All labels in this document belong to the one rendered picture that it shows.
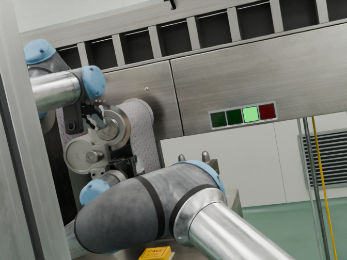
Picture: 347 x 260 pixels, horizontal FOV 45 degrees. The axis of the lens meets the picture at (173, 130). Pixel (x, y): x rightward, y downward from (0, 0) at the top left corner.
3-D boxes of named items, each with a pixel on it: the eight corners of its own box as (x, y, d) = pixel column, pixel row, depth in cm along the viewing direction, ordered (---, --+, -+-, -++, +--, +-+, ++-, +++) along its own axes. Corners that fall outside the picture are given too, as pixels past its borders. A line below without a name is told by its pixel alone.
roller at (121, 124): (93, 147, 136) (88, 112, 135) (122, 134, 161) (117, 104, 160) (127, 144, 133) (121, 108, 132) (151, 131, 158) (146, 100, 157)
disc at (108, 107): (91, 152, 138) (83, 107, 136) (92, 152, 138) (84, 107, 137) (133, 148, 134) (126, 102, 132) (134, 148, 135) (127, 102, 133)
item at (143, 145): (141, 194, 137) (129, 139, 135) (160, 176, 160) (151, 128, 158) (142, 194, 137) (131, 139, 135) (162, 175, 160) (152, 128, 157)
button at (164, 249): (139, 267, 110) (137, 259, 110) (147, 256, 117) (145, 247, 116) (164, 265, 108) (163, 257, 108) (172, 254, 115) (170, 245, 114)
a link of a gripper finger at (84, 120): (97, 116, 136) (87, 99, 128) (95, 131, 133) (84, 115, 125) (88, 117, 136) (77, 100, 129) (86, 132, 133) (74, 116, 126)
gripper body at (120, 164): (138, 153, 129) (124, 163, 117) (143, 180, 130) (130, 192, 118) (114, 157, 131) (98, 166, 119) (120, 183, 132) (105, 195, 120)
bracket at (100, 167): (105, 243, 134) (84, 148, 130) (112, 234, 140) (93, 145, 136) (119, 241, 132) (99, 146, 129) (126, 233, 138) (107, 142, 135)
